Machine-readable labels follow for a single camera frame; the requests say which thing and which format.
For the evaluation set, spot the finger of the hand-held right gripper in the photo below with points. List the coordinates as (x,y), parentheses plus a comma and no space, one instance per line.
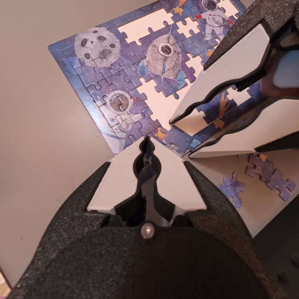
(268,130)
(222,70)

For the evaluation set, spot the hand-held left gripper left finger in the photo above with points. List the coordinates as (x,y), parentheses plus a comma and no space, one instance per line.
(114,184)

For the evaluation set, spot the space puzzle board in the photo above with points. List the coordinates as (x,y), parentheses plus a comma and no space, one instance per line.
(70,58)

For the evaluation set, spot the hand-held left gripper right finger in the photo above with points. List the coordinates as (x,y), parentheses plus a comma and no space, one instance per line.
(179,184)

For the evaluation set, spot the grey desk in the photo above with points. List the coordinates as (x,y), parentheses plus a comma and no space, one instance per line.
(35,140)

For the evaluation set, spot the dark blue jigsaw puzzle piece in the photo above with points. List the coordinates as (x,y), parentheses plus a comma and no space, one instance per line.
(147,163)

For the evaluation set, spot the person's right hand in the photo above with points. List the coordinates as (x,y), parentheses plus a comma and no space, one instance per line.
(268,90)

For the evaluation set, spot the puzzle pieces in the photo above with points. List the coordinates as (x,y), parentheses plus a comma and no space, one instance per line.
(233,189)

